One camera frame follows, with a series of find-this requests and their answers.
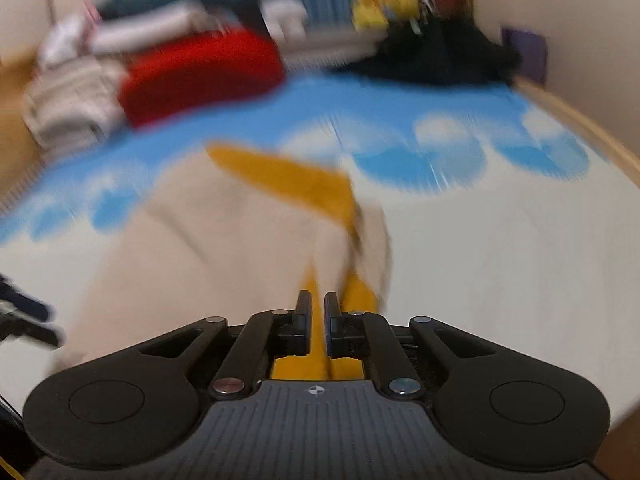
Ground white plush object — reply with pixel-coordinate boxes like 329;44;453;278
259;0;309;42

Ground beige and mustard garment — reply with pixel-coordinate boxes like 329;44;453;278
54;142;397;382

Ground dark teal cloth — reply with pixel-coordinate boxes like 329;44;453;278
96;0;188;20

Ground purple box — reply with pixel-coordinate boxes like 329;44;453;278
501;26;547;84

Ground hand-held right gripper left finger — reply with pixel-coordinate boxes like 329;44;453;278
139;290;314;402

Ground wooden bed frame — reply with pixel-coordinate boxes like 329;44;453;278
514;76;640;187

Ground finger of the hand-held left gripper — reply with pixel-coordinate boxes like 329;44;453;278
0;274;57;323
0;312;65;348

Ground red cloth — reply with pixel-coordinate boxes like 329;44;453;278
119;30;287;130

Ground blue white cloud bed sheet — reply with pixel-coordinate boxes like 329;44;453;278
0;77;640;433

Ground folded white grey clothes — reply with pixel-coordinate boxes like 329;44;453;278
22;56;128;147

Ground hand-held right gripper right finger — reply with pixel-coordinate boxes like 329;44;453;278
324;291;501;402

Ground black cloth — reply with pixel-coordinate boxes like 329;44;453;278
344;19;522;87

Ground yellow plush toy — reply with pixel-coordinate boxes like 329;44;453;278
351;0;422;31

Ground folded white cloth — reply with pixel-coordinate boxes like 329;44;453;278
91;0;211;55

